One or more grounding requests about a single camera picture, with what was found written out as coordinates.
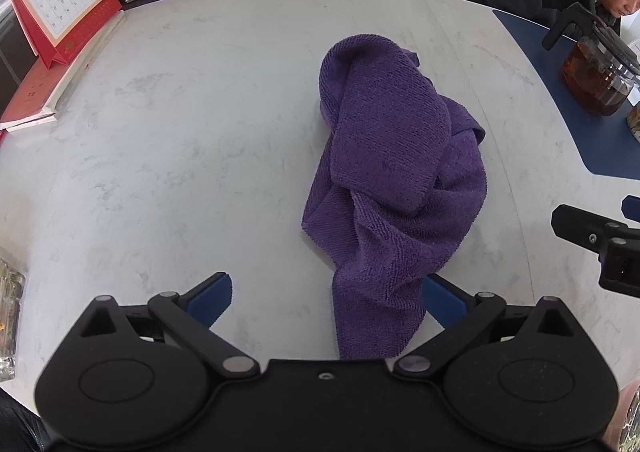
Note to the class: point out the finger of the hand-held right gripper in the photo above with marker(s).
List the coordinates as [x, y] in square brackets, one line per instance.
[580, 229]
[632, 208]

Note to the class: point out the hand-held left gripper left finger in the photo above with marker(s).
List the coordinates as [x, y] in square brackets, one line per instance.
[210, 299]

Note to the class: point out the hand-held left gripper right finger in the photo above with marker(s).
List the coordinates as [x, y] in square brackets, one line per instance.
[442, 302]

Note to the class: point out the purple towel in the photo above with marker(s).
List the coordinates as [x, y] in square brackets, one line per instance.
[390, 157]

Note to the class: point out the brown speckled object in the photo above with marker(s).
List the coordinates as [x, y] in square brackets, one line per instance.
[635, 124]

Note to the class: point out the blue desk mat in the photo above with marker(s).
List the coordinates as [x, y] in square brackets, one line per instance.
[575, 142]

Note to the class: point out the glass teapot with tea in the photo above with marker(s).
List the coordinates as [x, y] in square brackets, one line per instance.
[595, 77]

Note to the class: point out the glass ashtray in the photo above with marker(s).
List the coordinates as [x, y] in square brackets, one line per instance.
[10, 312]

